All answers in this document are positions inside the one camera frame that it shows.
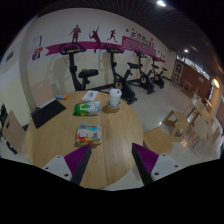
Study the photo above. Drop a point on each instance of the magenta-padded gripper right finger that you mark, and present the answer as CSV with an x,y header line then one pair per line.
x,y
146,158

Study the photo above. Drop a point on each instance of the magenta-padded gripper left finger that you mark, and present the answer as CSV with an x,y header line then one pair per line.
x,y
78,160

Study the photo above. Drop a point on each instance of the colourful checkered towel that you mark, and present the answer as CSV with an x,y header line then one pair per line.
x,y
88,135

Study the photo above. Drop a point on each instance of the group of wooden chairs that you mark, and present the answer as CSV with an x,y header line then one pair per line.
x,y
180,120

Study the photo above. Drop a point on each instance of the green wet wipes pack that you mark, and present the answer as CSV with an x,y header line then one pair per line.
x,y
86,109

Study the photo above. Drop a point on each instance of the black tablet folio case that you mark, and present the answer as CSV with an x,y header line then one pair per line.
x,y
48,113

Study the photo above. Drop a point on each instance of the brown round cup holder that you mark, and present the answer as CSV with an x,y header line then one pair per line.
x,y
109,109

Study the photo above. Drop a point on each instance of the small white box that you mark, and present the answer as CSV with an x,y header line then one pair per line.
x,y
90,96

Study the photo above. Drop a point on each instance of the blue and orange tube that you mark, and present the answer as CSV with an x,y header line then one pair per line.
x,y
61,97

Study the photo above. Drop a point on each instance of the light wooden chair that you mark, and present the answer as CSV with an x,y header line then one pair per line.
x,y
43,95
13,131

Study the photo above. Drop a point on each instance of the black exercise bike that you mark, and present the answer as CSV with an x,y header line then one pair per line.
x,y
145,80
158,76
117,80
75,71

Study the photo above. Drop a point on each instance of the ceiling lights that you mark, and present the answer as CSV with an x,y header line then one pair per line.
x,y
161,3

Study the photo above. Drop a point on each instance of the framed wall poster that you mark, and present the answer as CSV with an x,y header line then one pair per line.
x,y
178,71

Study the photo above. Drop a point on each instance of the purple wall poster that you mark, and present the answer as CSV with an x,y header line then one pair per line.
x,y
37,48

